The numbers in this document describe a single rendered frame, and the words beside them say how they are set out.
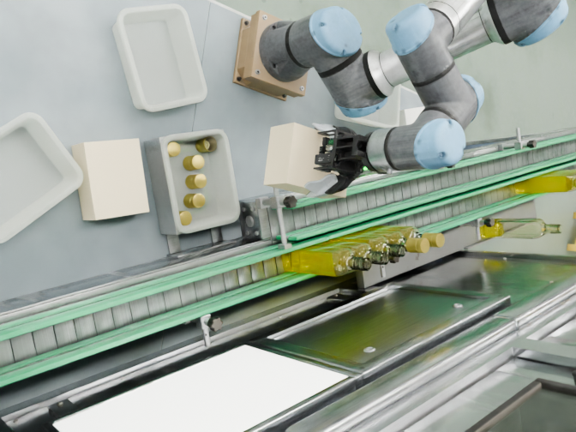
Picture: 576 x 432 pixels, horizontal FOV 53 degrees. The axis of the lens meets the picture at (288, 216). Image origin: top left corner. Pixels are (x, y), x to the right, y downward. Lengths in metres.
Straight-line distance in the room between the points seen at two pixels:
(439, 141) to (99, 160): 0.70
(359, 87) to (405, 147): 0.47
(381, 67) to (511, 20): 0.29
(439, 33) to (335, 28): 0.43
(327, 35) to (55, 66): 0.58
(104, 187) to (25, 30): 0.35
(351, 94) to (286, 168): 0.34
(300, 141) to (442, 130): 0.33
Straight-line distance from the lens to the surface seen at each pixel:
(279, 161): 1.15
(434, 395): 0.99
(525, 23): 1.31
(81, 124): 1.34
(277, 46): 1.46
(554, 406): 1.00
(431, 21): 0.97
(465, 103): 1.01
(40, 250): 1.30
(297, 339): 1.24
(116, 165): 1.28
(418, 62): 0.97
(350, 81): 1.39
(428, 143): 0.92
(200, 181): 1.37
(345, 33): 1.37
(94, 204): 1.25
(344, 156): 1.05
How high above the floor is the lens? 2.00
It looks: 51 degrees down
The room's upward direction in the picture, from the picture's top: 90 degrees clockwise
